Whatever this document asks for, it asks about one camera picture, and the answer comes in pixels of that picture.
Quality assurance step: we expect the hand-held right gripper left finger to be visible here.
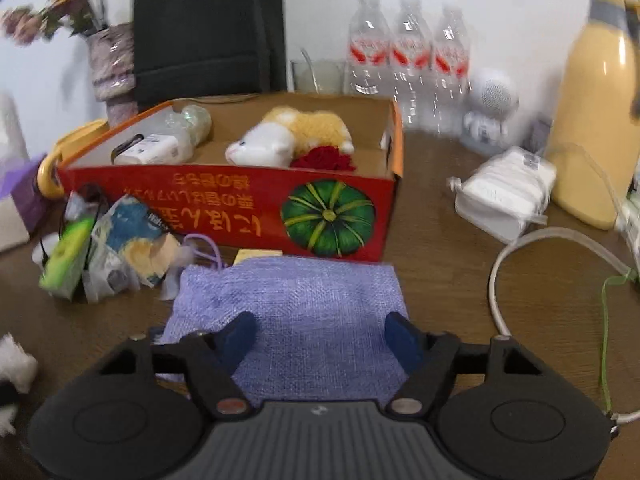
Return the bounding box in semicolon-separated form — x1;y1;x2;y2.
97;311;259;418

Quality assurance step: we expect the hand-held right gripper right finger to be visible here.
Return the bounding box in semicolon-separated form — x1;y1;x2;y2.
384;311;546;418

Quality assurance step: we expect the purple woven cloth pouch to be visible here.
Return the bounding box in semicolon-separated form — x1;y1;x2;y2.
159;256;412;408

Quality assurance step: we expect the thin purple cord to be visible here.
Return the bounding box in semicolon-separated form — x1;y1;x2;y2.
182;232;223;273

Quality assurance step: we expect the red pumpkin print cardboard box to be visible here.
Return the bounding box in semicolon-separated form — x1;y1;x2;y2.
54;92;405;263

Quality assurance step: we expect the blue and yellow wrapper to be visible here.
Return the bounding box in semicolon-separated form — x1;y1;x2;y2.
82;194;182;303

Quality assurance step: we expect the green tissue packet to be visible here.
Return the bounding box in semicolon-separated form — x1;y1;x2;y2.
39;215;97;301

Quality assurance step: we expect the black earphone cable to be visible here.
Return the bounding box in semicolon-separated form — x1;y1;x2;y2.
59;182;110;241

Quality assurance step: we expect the yellow sticky note pad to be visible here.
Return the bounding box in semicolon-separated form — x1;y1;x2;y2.
234;248;283;265

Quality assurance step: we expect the red fabric flower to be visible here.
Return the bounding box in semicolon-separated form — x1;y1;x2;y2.
290;146;357;172

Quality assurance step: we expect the white and yellow plush toy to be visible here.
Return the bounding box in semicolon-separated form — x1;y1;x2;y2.
225;106;356;168

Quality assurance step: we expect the clear cotton swab box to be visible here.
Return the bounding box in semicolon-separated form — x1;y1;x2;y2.
112;132;195;166

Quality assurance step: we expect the white fluffy plush toy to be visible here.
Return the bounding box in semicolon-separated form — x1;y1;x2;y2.
0;332;40;436

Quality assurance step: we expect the white plug adapter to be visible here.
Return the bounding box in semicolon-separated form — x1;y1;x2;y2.
617;195;640;246

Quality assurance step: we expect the purple tissue pack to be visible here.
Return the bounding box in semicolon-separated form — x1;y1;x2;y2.
0;157;48;231

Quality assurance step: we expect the yellow mug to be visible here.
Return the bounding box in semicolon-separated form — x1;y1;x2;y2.
37;119;110;200

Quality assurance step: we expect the small white fan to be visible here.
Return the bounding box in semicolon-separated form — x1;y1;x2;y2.
462;67;521;156

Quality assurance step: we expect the clear glass cup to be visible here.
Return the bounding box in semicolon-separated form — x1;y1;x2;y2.
290;47;347;95

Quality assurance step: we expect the clear water bottle red label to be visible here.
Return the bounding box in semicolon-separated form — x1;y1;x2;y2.
431;4;472;133
347;0;393;98
392;0;433;126

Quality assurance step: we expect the purple fuzzy vase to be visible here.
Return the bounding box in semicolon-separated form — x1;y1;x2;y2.
87;24;138;128

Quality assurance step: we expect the black monitor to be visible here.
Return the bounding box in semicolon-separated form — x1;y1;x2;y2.
131;0;288;111

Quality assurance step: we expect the white cable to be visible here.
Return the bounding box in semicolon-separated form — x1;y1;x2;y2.
489;226;638;338

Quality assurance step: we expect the white power bank with cable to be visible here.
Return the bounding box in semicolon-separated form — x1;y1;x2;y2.
447;146;558;242

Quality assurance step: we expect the thin green cord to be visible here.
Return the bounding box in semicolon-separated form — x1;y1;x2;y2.
600;270;640;416

